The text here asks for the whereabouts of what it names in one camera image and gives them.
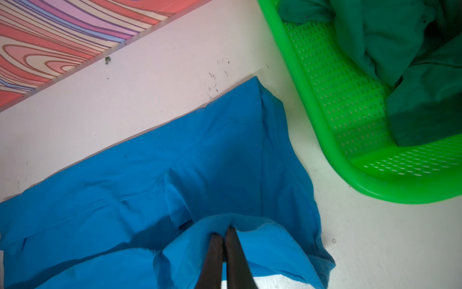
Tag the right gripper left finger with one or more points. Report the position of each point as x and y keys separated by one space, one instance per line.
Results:
x=211 y=273

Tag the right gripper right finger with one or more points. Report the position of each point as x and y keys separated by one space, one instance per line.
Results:
x=238 y=271

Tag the blue t-shirt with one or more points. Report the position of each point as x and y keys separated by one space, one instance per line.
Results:
x=140 y=215

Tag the green plastic basket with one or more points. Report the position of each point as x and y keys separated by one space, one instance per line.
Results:
x=347 y=111

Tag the dark green t-shirt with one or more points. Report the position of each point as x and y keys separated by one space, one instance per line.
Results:
x=414 y=46

